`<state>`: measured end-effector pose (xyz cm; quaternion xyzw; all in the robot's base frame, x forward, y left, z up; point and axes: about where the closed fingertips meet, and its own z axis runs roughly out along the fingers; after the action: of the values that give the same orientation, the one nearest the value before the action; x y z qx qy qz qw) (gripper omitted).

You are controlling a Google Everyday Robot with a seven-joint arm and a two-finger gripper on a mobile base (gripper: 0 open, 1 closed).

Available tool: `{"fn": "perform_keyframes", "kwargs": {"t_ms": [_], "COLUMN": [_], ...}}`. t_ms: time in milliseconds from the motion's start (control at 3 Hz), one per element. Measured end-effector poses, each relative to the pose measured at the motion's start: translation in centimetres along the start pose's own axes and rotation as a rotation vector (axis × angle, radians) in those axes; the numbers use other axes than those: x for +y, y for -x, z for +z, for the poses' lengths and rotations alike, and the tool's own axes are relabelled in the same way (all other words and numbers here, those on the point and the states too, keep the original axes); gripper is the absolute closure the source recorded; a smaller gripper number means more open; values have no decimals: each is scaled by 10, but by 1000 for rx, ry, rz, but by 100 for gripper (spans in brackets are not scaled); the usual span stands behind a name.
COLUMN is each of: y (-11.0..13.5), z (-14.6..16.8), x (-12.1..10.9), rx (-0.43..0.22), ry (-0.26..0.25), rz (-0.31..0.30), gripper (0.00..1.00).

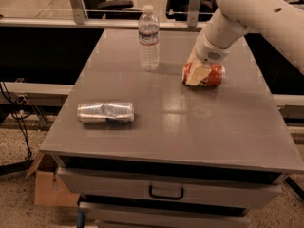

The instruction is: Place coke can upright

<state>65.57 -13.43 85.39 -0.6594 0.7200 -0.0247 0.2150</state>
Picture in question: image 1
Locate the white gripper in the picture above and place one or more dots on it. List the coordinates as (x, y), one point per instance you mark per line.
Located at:
(207, 51)

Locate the red coke can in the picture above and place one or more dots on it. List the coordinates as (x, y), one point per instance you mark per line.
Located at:
(215, 78)

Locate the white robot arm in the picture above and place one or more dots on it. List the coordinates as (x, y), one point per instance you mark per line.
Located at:
(223, 33)

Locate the crushed silver can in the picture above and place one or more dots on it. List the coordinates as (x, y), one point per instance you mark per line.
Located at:
(105, 112)

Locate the clear water bottle on table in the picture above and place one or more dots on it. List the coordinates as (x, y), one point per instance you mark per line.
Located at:
(149, 39)

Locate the metal glass railing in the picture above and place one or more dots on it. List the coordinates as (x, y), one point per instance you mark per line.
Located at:
(110, 21)

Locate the black office chair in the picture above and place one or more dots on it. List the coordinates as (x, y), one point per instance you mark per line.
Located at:
(112, 9)

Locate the grey top drawer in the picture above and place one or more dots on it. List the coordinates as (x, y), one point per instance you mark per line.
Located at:
(165, 188)

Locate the grey drawer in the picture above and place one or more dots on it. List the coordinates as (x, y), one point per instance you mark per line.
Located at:
(117, 216)
(165, 188)

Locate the grey side shelf left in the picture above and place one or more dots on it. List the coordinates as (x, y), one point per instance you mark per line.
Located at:
(34, 94)

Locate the grey lower drawer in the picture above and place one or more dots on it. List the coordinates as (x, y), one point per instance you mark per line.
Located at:
(117, 216)

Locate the cardboard box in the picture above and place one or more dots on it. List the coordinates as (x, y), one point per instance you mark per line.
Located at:
(49, 188)

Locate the black drawer handle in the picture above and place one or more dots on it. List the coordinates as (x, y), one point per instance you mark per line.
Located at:
(165, 194)

